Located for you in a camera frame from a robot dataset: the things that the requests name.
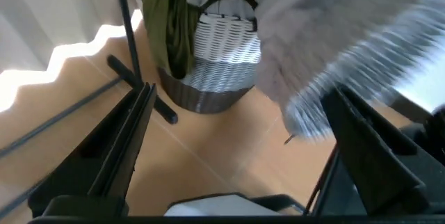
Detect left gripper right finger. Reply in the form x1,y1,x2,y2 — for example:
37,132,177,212
318,86,445,217

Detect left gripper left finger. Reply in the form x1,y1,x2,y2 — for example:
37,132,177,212
27,81,158,218

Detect pale grey shorts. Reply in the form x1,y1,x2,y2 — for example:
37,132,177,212
186,0,445,145

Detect black clothes rack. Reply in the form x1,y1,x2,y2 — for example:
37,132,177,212
0,0,179,218

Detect white laundry basket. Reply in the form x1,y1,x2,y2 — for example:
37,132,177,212
130,0,262,115

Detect green garment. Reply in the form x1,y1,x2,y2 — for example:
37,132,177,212
141,0,202,81

